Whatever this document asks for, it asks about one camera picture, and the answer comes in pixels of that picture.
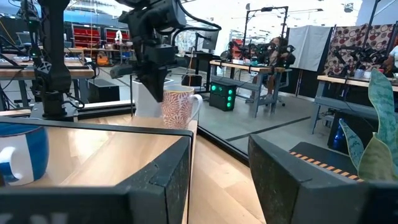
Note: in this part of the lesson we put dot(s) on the black background robot arm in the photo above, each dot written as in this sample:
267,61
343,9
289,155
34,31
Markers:
248,49
357,54

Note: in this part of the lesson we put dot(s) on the green snake plant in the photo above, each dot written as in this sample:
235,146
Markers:
382,124

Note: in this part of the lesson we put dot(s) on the black computer blue light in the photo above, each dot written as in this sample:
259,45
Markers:
351,130

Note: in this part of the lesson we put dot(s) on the wooden shelf rack black frame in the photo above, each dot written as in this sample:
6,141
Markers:
93,149

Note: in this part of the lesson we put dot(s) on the black mat hazard stripe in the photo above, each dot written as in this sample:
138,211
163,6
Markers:
320,155

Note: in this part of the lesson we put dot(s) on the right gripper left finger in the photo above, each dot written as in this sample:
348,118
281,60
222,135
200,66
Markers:
161,186

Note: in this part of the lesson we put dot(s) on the shelf with red bins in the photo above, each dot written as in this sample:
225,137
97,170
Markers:
87,34

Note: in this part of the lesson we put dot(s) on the wooden workbench grey legs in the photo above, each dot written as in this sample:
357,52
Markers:
342,81
242,67

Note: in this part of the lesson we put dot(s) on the white curtain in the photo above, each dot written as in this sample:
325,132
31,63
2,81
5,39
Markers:
309,46

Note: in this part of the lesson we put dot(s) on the circle patterned cloth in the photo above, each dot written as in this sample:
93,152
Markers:
351,37

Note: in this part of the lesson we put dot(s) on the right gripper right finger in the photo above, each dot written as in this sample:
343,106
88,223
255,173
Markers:
280,186

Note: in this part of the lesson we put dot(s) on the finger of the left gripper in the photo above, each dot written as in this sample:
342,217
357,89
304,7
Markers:
154,84

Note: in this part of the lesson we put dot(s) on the black monitor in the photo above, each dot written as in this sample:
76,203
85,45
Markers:
211,40

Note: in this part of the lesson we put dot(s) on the orange floral mug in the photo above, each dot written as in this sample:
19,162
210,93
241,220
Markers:
178,109

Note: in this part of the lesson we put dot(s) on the white square cactus pot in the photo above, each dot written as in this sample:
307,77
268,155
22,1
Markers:
144,102

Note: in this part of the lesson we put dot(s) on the black computer green lights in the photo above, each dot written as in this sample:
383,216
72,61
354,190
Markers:
222,96

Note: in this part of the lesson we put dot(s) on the black box under workbench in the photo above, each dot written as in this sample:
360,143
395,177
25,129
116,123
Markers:
104,91

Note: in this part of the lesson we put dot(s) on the person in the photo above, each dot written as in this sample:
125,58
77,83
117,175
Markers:
393,59
275,53

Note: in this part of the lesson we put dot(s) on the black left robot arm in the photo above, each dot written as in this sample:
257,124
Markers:
54,46

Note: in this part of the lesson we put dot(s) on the black overhead camera frame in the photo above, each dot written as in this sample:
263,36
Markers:
284,25

